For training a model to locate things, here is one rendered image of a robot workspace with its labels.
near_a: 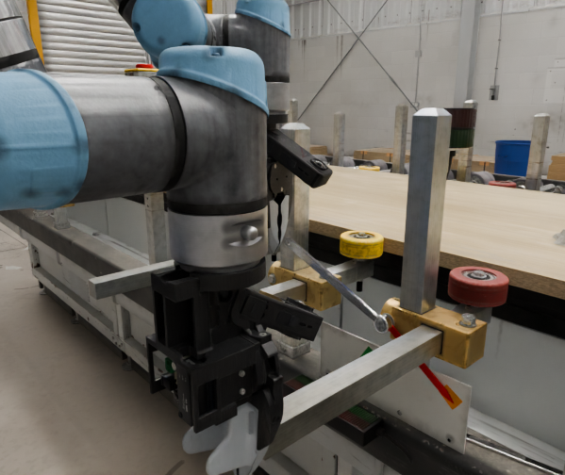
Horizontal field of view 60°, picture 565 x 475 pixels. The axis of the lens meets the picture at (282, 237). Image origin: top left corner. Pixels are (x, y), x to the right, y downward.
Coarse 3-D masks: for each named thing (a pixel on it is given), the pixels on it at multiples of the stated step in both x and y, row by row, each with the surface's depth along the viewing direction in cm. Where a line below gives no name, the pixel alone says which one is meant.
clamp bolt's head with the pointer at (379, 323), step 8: (376, 320) 68; (392, 320) 68; (376, 328) 68; (384, 328) 67; (392, 328) 68; (424, 368) 65; (432, 376) 65; (440, 384) 64; (440, 392) 64; (448, 392) 63; (448, 400) 63
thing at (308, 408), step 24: (480, 312) 69; (408, 336) 61; (432, 336) 61; (360, 360) 56; (384, 360) 56; (408, 360) 58; (312, 384) 51; (336, 384) 51; (360, 384) 52; (384, 384) 56; (288, 408) 47; (312, 408) 47; (336, 408) 50; (288, 432) 46; (264, 456) 44
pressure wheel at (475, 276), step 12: (456, 276) 69; (468, 276) 70; (480, 276) 69; (492, 276) 70; (504, 276) 69; (456, 288) 69; (468, 288) 67; (480, 288) 66; (492, 288) 66; (504, 288) 67; (456, 300) 69; (468, 300) 68; (480, 300) 67; (492, 300) 67; (504, 300) 68
